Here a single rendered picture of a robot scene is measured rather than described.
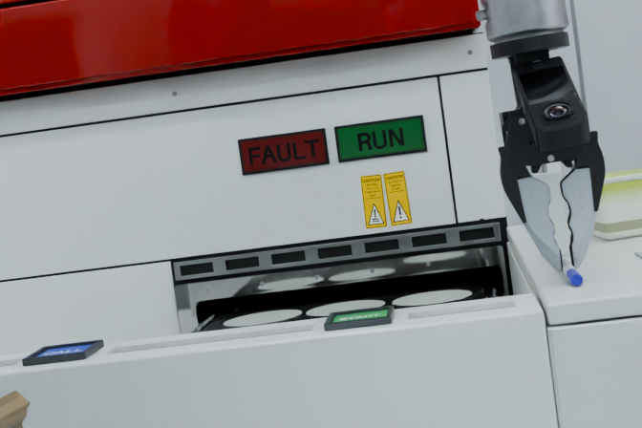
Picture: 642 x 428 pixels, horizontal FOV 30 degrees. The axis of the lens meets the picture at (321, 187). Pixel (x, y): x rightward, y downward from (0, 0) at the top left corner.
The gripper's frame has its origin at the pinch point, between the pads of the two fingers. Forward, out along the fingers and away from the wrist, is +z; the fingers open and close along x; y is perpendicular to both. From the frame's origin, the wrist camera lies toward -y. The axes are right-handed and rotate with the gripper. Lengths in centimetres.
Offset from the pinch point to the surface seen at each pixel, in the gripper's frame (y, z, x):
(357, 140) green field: 48, -13, 20
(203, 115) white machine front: 49, -20, 40
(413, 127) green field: 48, -14, 13
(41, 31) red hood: 44, -34, 58
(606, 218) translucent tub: 20.3, -0.8, -6.5
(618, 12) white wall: 197, -33, -39
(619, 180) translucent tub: 20.2, -4.6, -8.5
